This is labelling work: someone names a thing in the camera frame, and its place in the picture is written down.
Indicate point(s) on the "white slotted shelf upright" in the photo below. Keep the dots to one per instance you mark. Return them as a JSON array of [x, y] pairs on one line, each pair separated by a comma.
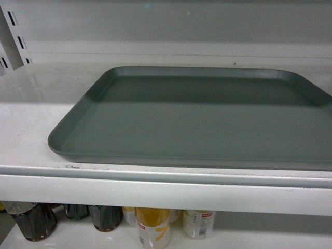
[[14, 52]]

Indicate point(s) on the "white green label bottle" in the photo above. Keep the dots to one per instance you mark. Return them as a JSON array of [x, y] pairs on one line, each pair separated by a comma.
[[198, 224]]

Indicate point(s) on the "yellow white drink bottle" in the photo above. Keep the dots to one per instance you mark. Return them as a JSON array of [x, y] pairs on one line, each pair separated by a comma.
[[153, 226]]

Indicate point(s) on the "dark brown drink bottle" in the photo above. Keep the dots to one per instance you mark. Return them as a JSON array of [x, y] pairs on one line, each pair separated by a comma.
[[105, 218]]

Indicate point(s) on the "dark bottle rear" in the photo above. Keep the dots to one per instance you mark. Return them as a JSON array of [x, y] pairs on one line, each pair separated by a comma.
[[76, 211]]

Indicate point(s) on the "white metal shelf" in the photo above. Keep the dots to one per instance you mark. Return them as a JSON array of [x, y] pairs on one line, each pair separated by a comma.
[[35, 97]]

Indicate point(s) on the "white bottle rear middle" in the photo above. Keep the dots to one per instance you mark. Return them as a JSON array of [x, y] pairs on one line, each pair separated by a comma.
[[175, 215]]

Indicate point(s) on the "dark tea bottle white label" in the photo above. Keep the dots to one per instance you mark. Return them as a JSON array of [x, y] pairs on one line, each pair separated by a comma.
[[36, 221]]

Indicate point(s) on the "grey rectangular serving tray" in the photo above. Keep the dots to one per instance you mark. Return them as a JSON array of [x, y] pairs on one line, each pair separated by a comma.
[[199, 117]]

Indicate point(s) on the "white bottle behind yellow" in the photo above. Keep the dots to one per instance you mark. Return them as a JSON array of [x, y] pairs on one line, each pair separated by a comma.
[[129, 215]]

